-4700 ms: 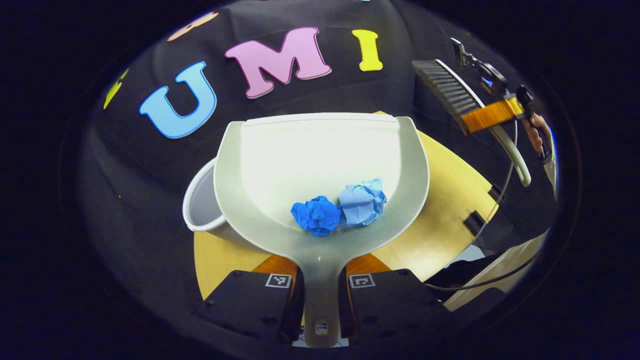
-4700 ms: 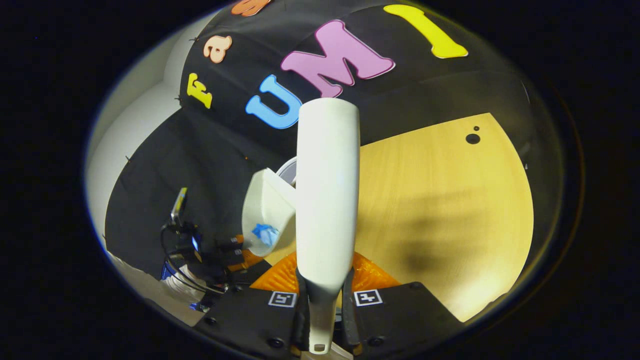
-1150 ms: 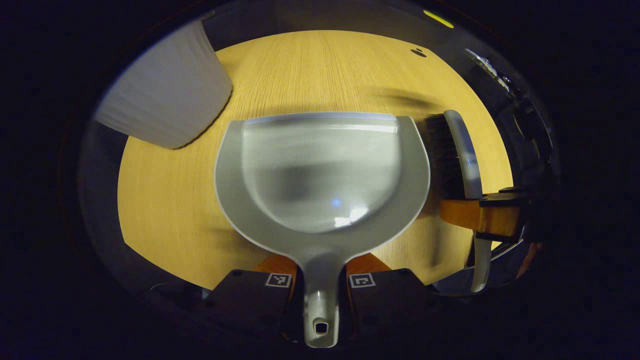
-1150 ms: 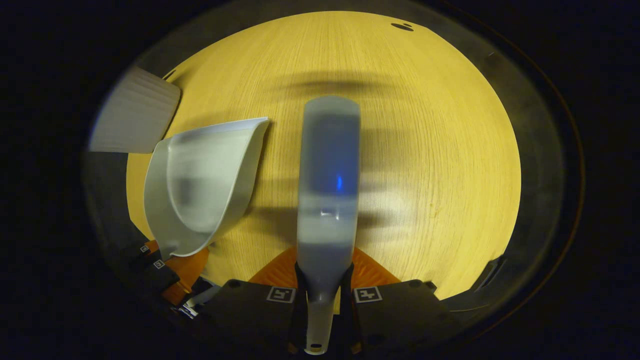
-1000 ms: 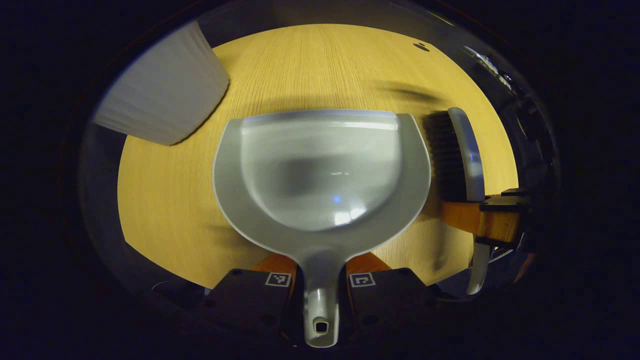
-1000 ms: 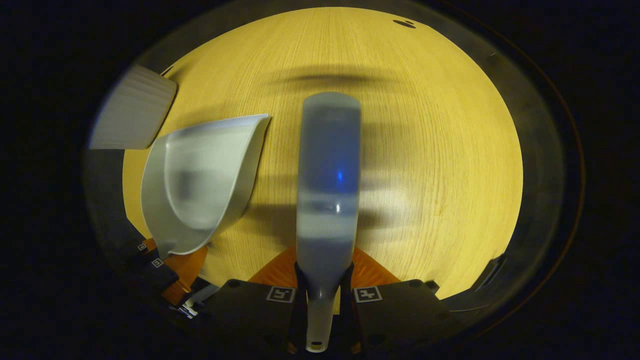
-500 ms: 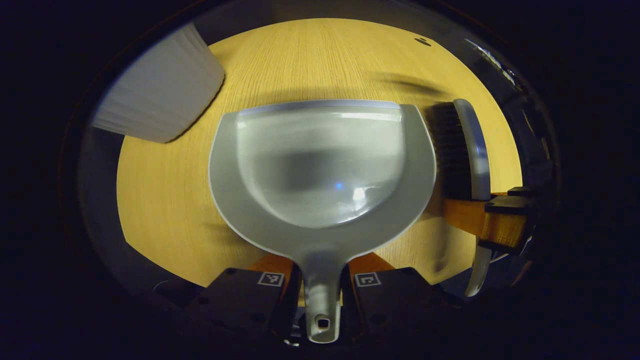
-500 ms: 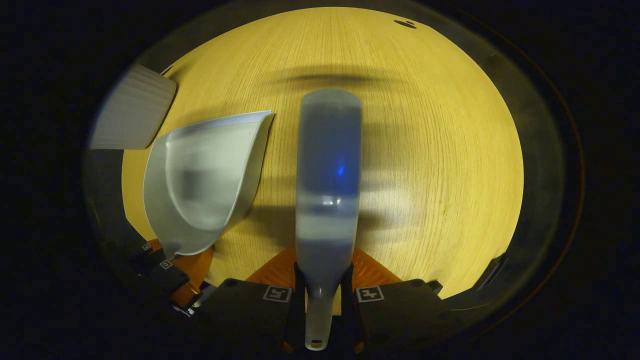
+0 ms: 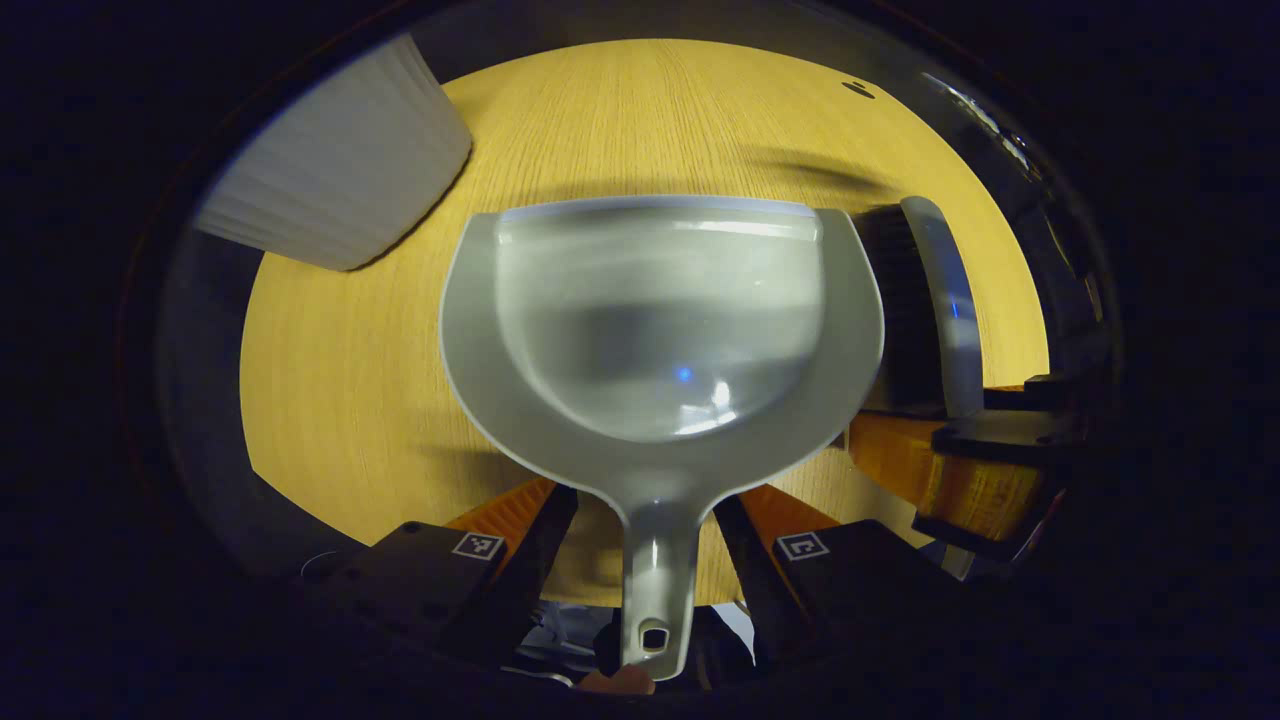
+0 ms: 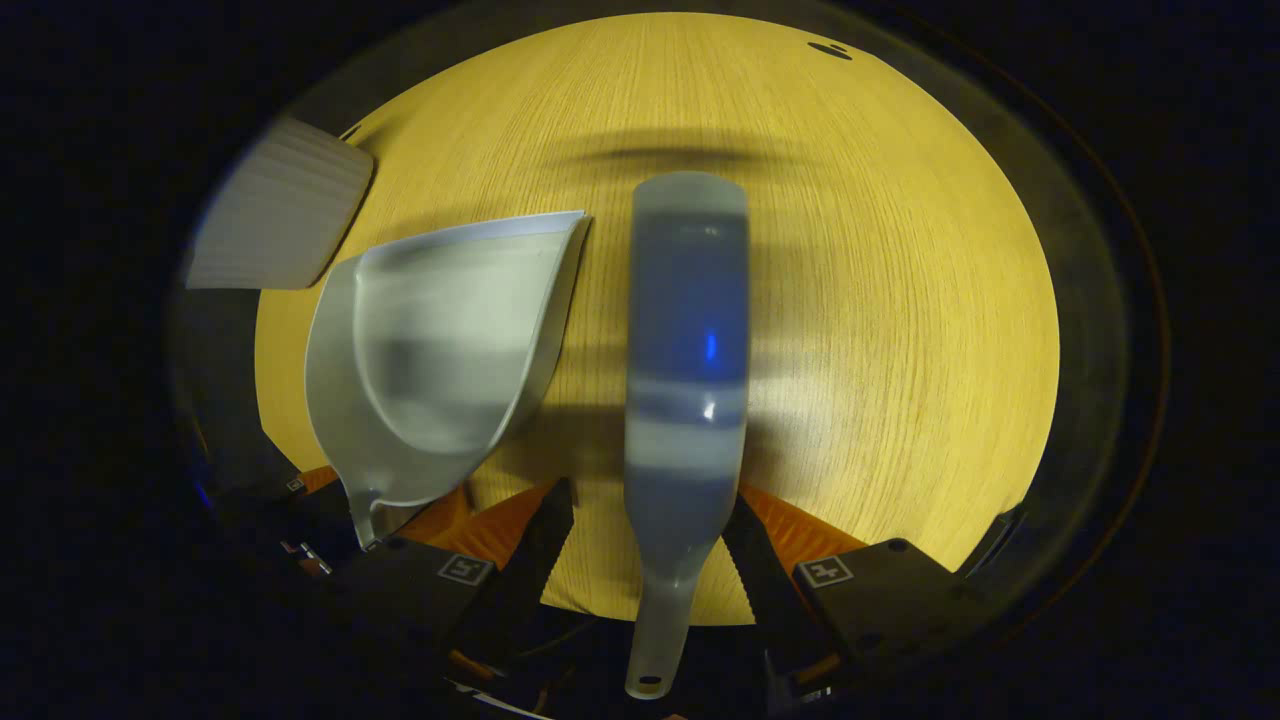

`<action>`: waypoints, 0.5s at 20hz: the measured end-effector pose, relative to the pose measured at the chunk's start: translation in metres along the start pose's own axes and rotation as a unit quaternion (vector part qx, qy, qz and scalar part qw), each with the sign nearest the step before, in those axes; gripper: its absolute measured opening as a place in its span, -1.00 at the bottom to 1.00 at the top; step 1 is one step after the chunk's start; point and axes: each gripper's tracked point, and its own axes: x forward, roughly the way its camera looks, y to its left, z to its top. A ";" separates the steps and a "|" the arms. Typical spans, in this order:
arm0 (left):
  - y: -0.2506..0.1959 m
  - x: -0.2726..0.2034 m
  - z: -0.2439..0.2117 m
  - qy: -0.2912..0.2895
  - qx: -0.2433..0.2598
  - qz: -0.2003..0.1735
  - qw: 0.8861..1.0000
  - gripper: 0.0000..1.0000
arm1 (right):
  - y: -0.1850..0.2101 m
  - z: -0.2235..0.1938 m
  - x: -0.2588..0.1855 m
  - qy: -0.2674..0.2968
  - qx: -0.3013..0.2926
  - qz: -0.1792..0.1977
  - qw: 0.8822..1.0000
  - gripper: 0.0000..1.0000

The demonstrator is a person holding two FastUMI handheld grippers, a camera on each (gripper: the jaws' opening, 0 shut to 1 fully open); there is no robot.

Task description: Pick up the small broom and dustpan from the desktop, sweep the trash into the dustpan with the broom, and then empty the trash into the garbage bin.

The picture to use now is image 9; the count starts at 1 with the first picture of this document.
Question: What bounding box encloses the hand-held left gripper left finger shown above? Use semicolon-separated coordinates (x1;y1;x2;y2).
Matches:
300;478;581;671

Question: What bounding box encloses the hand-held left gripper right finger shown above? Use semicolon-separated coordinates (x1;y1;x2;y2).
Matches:
712;485;961;666

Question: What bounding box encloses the small grey broom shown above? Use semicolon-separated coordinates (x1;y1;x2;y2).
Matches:
855;195;986;421

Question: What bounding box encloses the grey dustpan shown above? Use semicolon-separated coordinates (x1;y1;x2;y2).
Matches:
438;195;886;681

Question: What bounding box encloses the white garbage bin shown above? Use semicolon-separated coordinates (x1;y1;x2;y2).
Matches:
195;33;473;273

